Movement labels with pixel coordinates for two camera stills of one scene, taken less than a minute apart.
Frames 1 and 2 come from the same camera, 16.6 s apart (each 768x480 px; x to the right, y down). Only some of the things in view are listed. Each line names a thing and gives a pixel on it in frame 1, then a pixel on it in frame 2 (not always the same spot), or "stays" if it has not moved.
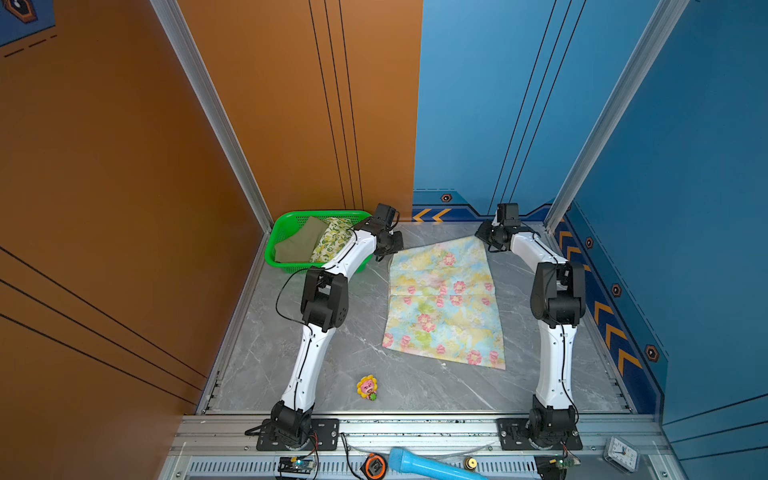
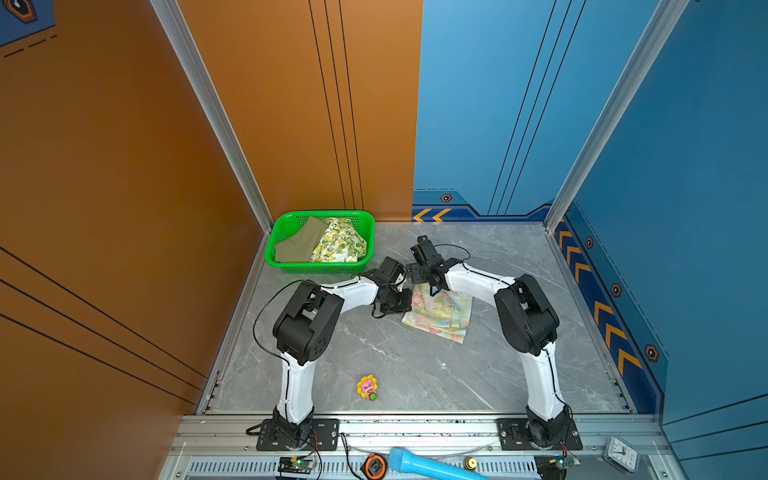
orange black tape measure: [375, 467] stays
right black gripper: [481, 233] -> [412, 273]
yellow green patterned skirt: [328, 242] stays
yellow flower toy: [367, 387] stays
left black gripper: [397, 244] -> [405, 305]
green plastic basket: [294, 236] stays
